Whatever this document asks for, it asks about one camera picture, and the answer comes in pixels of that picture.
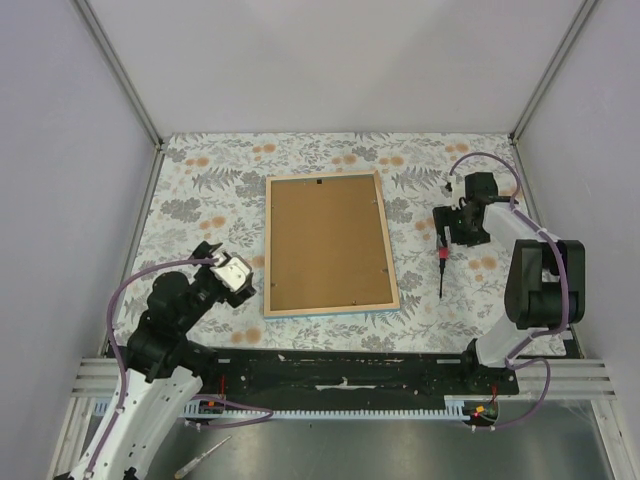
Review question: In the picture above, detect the aluminium corner post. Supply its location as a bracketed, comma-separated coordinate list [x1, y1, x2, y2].
[508, 0, 601, 144]
[74, 0, 165, 151]

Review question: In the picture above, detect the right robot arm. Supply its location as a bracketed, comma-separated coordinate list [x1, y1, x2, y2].
[433, 172, 586, 394]

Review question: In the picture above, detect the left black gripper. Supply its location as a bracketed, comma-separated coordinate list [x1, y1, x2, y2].
[178, 241, 256, 331]

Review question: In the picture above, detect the red handled screwdriver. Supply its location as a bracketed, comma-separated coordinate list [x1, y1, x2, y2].
[438, 247, 449, 298]

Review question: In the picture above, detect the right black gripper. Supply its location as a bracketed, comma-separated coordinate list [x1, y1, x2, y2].
[432, 205, 491, 252]

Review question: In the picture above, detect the aluminium rail bar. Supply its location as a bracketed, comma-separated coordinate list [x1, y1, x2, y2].
[71, 358, 120, 398]

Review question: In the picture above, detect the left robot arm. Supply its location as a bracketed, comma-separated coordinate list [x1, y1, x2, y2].
[63, 242, 256, 479]

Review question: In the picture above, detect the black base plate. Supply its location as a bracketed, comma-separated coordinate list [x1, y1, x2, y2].
[187, 348, 519, 412]

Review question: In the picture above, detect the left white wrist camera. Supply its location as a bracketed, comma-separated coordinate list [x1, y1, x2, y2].
[211, 250, 253, 293]

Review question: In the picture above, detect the left aluminium corner post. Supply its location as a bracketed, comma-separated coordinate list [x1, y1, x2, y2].
[74, 0, 165, 151]

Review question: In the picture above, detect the light blue cable duct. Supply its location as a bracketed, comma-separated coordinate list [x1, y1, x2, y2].
[93, 394, 496, 420]

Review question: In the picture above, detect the right aluminium corner post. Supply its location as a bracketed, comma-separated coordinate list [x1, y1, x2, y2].
[508, 0, 601, 144]

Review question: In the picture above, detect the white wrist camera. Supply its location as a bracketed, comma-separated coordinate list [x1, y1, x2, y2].
[444, 174, 465, 210]
[211, 250, 253, 293]

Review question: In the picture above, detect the floral patterned table mat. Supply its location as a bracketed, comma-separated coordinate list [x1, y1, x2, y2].
[107, 131, 576, 354]

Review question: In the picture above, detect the blue picture frame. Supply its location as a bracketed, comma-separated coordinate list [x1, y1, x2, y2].
[264, 170, 400, 319]

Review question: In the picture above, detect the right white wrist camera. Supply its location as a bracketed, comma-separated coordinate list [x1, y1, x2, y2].
[444, 174, 465, 210]

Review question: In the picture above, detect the clear handled screwdriver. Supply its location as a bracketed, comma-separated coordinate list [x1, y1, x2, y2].
[174, 435, 232, 479]

